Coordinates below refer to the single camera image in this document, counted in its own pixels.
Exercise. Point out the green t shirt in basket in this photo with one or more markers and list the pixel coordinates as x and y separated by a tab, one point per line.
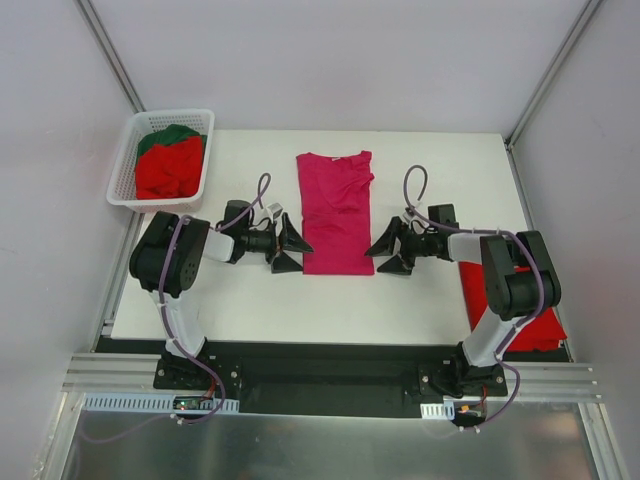
168	136

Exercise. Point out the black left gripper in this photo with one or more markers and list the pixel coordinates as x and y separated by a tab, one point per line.
276	242

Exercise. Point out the folded red t shirt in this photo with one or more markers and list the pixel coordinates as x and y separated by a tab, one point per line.
543	334

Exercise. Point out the white perforated plastic basket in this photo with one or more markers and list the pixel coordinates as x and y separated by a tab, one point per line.
122	189

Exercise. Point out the left aluminium frame post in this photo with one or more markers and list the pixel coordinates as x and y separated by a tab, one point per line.
106	46

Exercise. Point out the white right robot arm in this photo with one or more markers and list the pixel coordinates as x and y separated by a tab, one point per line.
520	281

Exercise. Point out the red t shirt in basket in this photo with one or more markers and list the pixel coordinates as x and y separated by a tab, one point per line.
169	171

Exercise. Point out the right aluminium frame post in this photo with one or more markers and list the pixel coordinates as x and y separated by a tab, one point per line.
567	46

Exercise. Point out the pink t shirt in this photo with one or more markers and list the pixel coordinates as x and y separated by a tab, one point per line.
336	213

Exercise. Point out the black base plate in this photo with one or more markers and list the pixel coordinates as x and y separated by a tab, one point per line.
376	381

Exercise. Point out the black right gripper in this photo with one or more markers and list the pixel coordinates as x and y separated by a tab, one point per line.
403	245

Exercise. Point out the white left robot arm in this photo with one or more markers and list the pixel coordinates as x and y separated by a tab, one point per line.
167	258

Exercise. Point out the aluminium frame post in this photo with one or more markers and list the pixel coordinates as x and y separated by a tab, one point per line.
106	46
567	46

